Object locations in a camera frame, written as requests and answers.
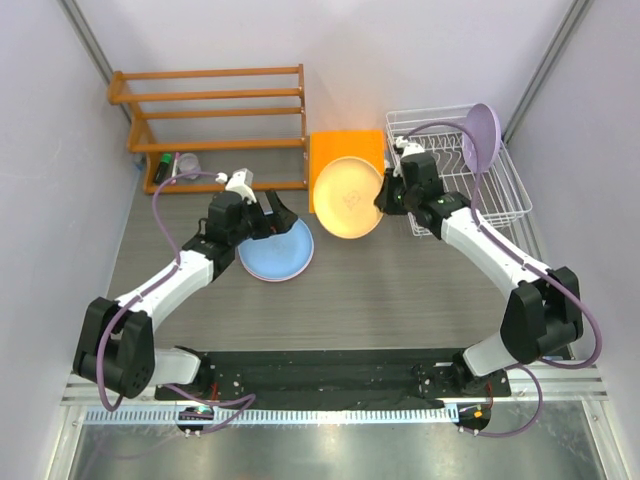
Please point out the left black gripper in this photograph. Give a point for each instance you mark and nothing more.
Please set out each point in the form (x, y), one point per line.
(280, 222)

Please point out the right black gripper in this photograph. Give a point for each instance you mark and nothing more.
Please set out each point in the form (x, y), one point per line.
(384, 200)

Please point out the blue plate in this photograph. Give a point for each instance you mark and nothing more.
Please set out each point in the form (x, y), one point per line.
(280, 255)

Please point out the yellow plate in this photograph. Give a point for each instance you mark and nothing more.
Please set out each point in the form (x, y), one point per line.
(343, 197)

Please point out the pink plate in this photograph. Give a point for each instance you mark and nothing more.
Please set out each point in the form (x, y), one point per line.
(300, 272)

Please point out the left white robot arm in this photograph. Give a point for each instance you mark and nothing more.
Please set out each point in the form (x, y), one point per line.
(116, 348)

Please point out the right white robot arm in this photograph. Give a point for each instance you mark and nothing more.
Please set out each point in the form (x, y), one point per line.
(541, 314)

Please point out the wooden shelf rack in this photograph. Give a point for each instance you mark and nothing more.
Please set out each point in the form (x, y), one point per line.
(141, 139)

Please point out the orange folder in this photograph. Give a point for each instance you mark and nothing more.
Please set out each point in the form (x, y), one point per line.
(327, 146)

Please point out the clear plastic cup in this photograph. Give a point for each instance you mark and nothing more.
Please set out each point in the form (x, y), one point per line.
(189, 165)

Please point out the pink white marker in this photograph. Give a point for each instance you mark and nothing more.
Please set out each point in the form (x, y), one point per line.
(174, 170)

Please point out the purple plate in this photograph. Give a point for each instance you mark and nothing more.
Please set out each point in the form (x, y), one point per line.
(481, 138)

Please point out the green highlighter marker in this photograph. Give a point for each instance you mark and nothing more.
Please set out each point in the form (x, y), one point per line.
(162, 169)

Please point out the left controller board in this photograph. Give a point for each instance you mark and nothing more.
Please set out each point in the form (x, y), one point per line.
(193, 420)

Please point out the controller board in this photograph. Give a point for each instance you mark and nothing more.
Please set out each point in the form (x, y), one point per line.
(193, 420)
(473, 418)

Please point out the right controller board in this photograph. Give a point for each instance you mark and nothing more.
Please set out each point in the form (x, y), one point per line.
(473, 418)

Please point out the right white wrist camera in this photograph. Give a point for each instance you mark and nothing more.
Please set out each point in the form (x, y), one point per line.
(403, 148)

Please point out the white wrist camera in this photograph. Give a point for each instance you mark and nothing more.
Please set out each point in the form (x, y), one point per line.
(240, 182)
(403, 148)

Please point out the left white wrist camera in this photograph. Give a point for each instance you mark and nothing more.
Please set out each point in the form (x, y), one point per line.
(240, 182)

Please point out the white wire dish rack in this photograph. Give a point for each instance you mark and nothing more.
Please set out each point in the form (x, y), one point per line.
(503, 199)

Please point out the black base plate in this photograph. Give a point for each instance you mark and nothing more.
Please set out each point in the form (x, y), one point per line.
(343, 380)

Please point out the perforated cable duct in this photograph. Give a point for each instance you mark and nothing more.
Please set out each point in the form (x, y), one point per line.
(167, 415)

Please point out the aluminium frame rail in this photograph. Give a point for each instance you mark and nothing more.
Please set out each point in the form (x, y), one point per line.
(556, 384)

